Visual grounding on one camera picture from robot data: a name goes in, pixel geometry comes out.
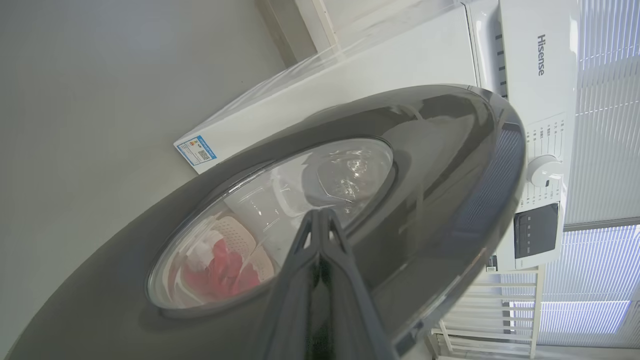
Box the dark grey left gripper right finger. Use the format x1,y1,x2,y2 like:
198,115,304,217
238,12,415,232
319,208,401,360

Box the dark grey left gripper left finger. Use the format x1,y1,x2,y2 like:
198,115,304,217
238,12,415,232
254,209,322,360

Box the dark grey round washer door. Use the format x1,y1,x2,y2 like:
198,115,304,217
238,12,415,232
5,83,529,360

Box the black touch control display panel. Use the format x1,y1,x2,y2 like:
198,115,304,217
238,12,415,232
513,202,560,260

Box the white washing machine dial knob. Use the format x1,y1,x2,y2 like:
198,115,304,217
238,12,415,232
526,154,564,189

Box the white front-load washing machine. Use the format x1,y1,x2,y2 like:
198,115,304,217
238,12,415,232
173,0,581,274

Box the blue energy label sticker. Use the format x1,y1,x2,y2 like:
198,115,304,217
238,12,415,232
174,135,219,168

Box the white window blinds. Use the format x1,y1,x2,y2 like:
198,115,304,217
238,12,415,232
536,0,640,349

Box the white railing frame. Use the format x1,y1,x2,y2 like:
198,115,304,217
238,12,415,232
431,267,546,360

